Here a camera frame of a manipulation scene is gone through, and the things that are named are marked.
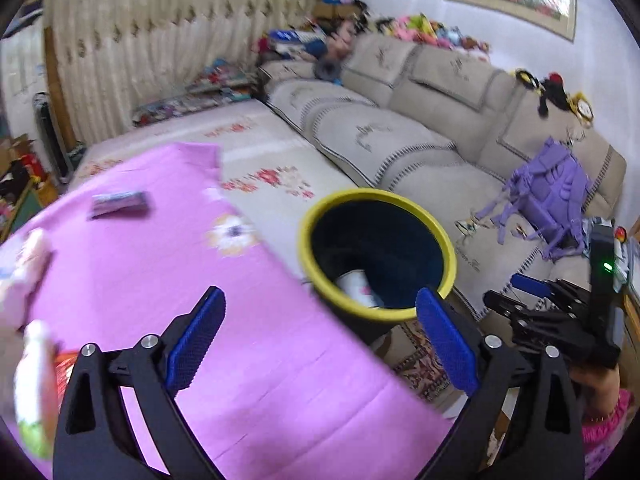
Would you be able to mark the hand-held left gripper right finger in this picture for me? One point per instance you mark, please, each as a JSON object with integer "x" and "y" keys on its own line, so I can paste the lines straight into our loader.
{"x": 447, "y": 345}

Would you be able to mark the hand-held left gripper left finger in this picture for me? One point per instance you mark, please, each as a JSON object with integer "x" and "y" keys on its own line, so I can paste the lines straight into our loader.
{"x": 197, "y": 340}

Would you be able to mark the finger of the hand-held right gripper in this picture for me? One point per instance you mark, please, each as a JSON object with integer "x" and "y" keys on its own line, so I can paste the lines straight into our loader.
{"x": 530, "y": 327}
{"x": 530, "y": 285}

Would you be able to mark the black bin with yellow rim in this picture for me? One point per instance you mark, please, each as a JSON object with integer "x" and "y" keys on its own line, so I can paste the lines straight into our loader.
{"x": 380, "y": 230}

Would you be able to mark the white cup with green inside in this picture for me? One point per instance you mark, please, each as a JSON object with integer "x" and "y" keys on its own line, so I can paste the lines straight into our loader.
{"x": 35, "y": 390}

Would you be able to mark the person's right hand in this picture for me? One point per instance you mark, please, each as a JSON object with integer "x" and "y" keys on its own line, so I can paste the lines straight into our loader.
{"x": 597, "y": 390}

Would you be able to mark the patterned rug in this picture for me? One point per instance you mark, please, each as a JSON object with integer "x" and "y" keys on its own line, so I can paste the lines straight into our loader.
{"x": 425, "y": 365}

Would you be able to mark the pink floral blanket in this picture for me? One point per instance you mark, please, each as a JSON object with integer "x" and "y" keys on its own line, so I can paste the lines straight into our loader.
{"x": 275, "y": 360}

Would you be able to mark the purple backpack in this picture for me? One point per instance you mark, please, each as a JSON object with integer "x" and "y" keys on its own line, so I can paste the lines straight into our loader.
{"x": 545, "y": 195}

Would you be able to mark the white wrapper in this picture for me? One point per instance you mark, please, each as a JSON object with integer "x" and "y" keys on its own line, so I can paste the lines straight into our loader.
{"x": 357, "y": 287}

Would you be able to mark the person's pink clothing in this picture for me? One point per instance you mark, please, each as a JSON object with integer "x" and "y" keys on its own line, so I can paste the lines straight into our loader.
{"x": 607, "y": 440}

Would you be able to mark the red packet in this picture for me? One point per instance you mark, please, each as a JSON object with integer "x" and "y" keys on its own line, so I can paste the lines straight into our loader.
{"x": 65, "y": 375}

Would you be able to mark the purple snack wrapper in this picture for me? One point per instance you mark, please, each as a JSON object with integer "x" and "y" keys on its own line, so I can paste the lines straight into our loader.
{"x": 120, "y": 204}

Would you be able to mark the yellow round plush toy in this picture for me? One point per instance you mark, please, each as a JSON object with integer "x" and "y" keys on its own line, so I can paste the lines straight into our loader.
{"x": 582, "y": 106}

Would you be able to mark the beige sofa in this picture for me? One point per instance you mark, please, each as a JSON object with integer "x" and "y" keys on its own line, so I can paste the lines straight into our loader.
{"x": 400, "y": 145}

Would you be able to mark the black and red plush toy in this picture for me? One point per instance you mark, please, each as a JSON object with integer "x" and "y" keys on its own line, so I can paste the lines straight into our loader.
{"x": 552, "y": 92}

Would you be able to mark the black and yellow plush toy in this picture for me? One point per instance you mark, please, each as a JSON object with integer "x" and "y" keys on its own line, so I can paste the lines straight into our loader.
{"x": 525, "y": 77}

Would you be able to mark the cream floral mat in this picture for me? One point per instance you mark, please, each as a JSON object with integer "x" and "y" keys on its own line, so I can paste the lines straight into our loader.
{"x": 270, "y": 145}

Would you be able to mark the row of colourful boxes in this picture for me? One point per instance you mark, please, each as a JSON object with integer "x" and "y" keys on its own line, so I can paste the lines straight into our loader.
{"x": 200, "y": 95}

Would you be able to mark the tower fan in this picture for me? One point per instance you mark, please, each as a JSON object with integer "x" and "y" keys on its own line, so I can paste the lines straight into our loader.
{"x": 50, "y": 135}

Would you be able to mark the open cardboard boxes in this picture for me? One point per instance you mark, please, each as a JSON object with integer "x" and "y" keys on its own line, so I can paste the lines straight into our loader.
{"x": 15, "y": 152}

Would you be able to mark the pile of plush toys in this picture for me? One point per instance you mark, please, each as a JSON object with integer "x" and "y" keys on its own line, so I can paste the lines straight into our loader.
{"x": 430, "y": 32}

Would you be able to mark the beige patterned curtain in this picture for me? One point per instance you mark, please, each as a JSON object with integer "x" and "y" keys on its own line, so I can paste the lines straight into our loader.
{"x": 150, "y": 35}

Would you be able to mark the dark-haired doll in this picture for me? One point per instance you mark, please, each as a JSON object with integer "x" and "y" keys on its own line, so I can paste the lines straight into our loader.
{"x": 345, "y": 37}

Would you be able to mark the blue and white packs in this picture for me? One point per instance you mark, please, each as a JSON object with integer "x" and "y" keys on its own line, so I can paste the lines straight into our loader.
{"x": 287, "y": 40}

